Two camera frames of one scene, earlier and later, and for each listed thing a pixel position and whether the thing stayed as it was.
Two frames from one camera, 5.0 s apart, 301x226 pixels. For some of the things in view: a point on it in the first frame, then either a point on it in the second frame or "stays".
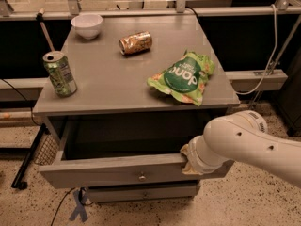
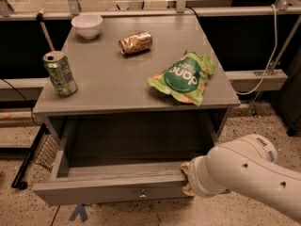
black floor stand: (17, 182) stays
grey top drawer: (112, 153) -> (108, 184)
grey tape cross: (80, 209) stays
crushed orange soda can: (137, 43) stays
